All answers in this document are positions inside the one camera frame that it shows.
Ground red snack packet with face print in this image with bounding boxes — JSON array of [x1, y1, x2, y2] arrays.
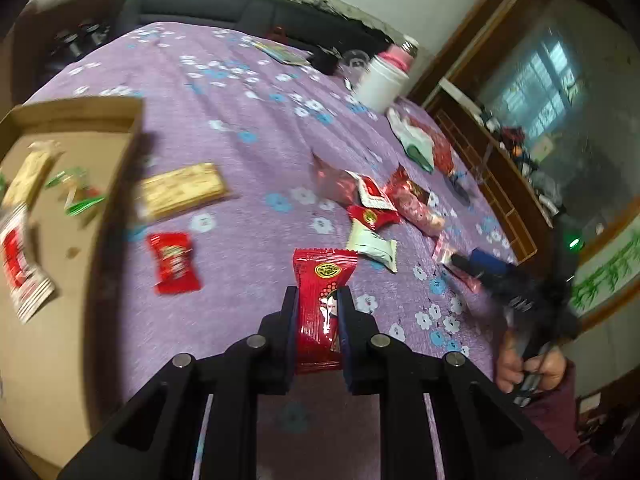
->
[[292, 248, 359, 374]]

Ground clear glass cup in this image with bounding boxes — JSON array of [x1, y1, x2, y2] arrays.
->
[[342, 48, 372, 84]]

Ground clear red snack packet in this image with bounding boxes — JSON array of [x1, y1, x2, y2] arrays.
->
[[309, 152, 362, 204]]

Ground pink foil wrapper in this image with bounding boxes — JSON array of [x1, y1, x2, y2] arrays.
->
[[432, 232, 485, 294]]

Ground green candy wrappers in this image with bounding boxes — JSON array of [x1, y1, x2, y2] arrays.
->
[[44, 166, 109, 217]]

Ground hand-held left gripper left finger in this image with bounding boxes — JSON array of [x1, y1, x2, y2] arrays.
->
[[57, 285, 301, 480]]

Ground red packet with green emblem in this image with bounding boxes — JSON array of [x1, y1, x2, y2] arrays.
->
[[348, 204, 401, 231]]

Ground red plastic bag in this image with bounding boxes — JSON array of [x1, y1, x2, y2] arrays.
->
[[405, 115, 457, 177]]

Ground small red candy packet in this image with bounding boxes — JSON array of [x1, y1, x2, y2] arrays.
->
[[146, 232, 203, 296]]

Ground colourful flat packet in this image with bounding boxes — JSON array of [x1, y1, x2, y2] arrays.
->
[[251, 41, 312, 67]]

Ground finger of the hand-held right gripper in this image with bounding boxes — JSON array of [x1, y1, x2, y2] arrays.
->
[[449, 253, 483, 282], [470, 248, 518, 283]]

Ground small blue object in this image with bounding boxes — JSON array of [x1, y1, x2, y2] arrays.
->
[[444, 169, 472, 207]]

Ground purple floral bedsheet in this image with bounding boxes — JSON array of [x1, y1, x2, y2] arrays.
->
[[19, 21, 522, 480]]

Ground red and white snack packet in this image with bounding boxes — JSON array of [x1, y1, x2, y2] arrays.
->
[[0, 204, 57, 324]]

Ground golden biscuit packet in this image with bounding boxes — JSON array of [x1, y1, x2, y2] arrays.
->
[[136, 162, 229, 222]]

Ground white plastic bag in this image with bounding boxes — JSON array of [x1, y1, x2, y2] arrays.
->
[[387, 107, 437, 174]]

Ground green bamboo wall poster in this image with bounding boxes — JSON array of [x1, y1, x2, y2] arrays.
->
[[569, 240, 640, 317]]

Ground beige snack packet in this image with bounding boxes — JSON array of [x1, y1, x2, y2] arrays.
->
[[1, 140, 61, 209]]

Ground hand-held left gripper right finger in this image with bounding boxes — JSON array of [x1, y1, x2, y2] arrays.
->
[[335, 285, 577, 480]]

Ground person's right hand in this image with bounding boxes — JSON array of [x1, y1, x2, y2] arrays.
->
[[494, 329, 569, 395]]

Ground white jar with pink lid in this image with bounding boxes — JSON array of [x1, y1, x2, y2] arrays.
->
[[352, 44, 416, 114]]

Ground cardboard box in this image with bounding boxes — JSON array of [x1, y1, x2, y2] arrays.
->
[[0, 96, 147, 463]]

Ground black pouch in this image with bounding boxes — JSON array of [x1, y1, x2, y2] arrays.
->
[[309, 44, 342, 76]]

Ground wooden shelf unit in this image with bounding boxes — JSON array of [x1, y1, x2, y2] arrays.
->
[[407, 0, 640, 321]]

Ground person's right forearm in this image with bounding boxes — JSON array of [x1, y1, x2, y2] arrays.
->
[[520, 360, 608, 463]]

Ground pink and red snack packet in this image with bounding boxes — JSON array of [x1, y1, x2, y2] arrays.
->
[[384, 167, 446, 237]]

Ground red and white square packet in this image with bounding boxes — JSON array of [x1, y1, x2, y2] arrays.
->
[[350, 172, 394, 210]]

